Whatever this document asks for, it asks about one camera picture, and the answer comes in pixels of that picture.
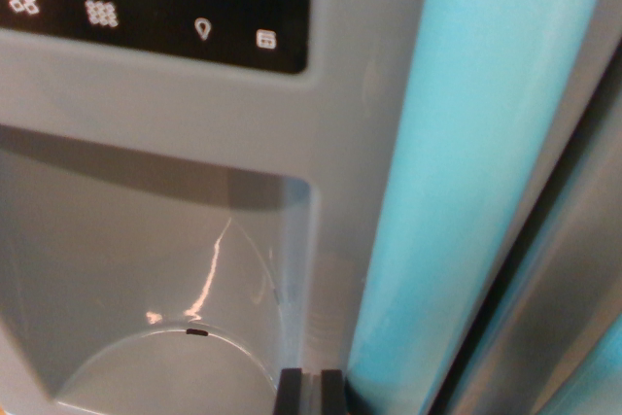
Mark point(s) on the grey fridge door with dispenser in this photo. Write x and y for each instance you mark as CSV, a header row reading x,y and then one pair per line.
x,y
194,118

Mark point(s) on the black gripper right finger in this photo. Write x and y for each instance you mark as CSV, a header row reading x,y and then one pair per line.
x,y
333,395

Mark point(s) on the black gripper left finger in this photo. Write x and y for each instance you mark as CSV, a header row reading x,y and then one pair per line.
x,y
289,395

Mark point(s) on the black control panel sticker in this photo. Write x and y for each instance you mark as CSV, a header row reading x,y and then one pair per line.
x,y
146,21

